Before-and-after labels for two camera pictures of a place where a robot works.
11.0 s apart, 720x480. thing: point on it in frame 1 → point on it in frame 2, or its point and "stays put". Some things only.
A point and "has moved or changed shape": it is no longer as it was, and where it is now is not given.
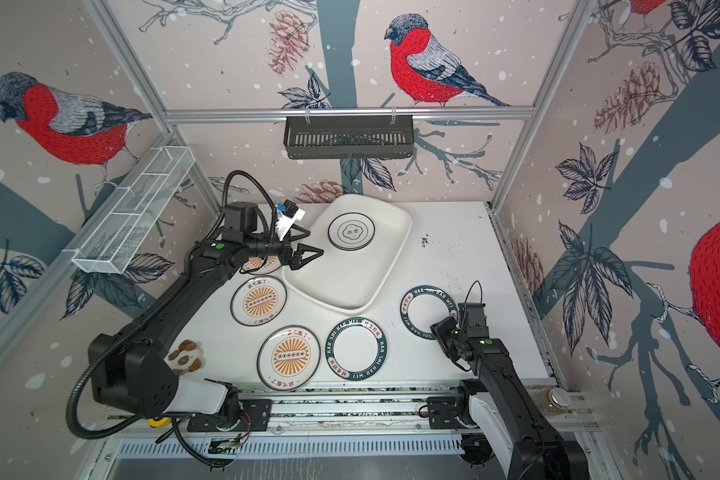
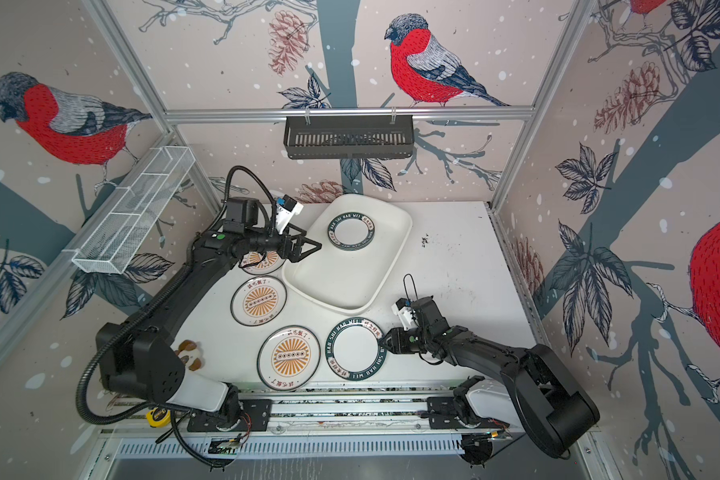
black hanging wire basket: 349,137 stays put
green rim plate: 356,348 stays put
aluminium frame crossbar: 351,113 stays put
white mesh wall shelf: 135,211 stays put
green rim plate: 425,306 has moved or changed shape
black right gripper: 442,326 → 398,342
